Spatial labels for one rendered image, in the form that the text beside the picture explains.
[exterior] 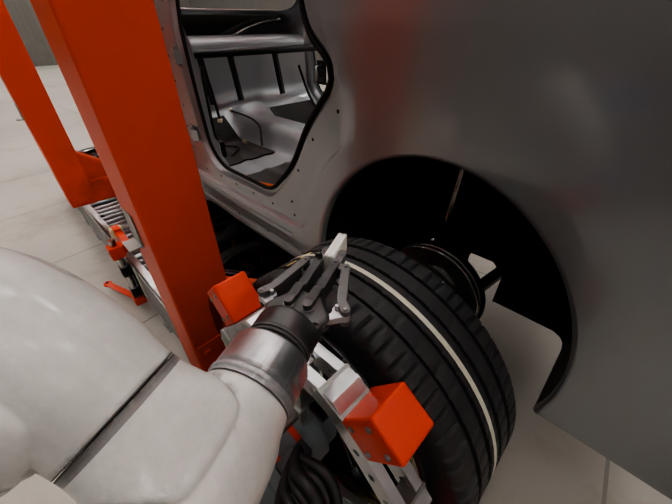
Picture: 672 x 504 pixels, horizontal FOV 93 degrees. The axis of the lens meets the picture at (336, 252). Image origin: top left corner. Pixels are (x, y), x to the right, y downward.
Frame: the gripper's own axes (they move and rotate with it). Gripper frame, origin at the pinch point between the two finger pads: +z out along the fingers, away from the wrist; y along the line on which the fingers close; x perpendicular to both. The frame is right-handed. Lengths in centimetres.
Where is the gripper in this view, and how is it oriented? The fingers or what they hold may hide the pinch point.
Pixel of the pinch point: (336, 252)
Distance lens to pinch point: 50.2
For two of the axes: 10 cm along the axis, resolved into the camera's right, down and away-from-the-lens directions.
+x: -0.1, -8.2, -5.7
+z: 3.3, -5.4, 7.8
